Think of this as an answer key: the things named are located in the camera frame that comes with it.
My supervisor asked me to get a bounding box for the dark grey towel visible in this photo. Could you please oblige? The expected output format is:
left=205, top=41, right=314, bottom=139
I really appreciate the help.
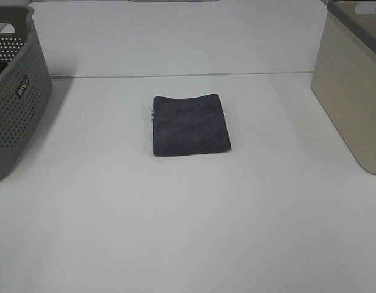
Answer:
left=153, top=94, right=231, bottom=157

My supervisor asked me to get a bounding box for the beige plastic storage bin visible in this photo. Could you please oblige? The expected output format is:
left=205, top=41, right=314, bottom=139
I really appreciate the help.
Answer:
left=311, top=1, right=376, bottom=175

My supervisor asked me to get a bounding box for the grey perforated plastic basket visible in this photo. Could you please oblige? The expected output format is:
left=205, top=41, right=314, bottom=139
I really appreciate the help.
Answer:
left=0, top=5, right=52, bottom=180

